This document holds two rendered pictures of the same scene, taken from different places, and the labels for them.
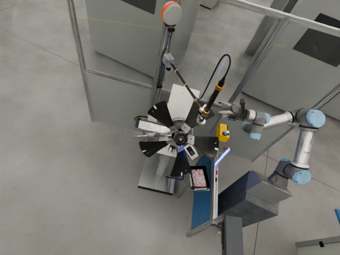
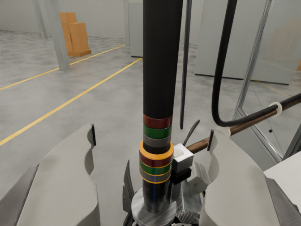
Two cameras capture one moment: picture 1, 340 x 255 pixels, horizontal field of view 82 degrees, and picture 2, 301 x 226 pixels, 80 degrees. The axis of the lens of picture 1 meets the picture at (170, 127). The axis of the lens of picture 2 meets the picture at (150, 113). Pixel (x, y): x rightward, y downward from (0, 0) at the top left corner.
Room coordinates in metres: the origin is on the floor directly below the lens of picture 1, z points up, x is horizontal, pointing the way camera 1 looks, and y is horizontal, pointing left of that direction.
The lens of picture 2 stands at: (1.01, -0.38, 1.72)
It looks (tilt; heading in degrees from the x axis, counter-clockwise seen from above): 30 degrees down; 98
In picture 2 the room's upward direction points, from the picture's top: 1 degrees clockwise
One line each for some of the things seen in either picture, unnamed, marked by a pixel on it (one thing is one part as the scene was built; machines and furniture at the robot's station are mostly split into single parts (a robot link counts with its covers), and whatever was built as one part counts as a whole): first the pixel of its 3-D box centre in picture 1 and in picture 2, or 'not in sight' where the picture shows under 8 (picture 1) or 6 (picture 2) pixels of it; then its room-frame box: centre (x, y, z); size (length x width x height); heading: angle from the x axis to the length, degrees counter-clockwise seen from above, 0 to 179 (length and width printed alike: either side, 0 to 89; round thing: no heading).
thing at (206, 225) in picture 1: (198, 229); not in sight; (0.50, -0.62, 0.39); 0.04 x 0.04 x 0.78; 6
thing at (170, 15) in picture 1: (171, 13); not in sight; (1.54, 0.27, 1.88); 0.17 x 0.15 x 0.16; 96
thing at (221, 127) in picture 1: (222, 132); not in sight; (1.32, -0.53, 1.02); 0.16 x 0.10 x 0.11; 6
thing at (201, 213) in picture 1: (202, 187); not in sight; (0.93, -0.57, 0.45); 0.82 x 0.01 x 0.66; 6
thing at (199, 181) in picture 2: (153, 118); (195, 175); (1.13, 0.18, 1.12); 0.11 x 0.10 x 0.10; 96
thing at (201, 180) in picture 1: (198, 178); not in sight; (0.84, -0.42, 0.84); 0.19 x 0.14 x 0.04; 21
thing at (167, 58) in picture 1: (168, 59); not in sight; (1.47, 0.20, 1.54); 0.10 x 0.07 x 0.08; 41
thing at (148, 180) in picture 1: (159, 168); not in sight; (1.18, -0.05, 0.04); 0.62 x 0.46 x 0.08; 6
